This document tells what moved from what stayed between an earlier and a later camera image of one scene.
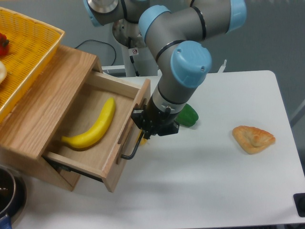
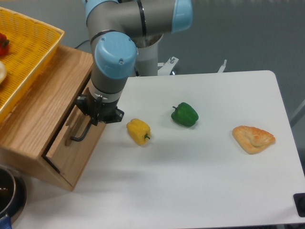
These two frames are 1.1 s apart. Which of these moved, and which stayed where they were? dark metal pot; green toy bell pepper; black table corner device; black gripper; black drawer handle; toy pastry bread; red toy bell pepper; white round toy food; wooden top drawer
Moved: black drawer handle; wooden top drawer; black gripper
Stayed: toy pastry bread; white round toy food; dark metal pot; red toy bell pepper; black table corner device; green toy bell pepper
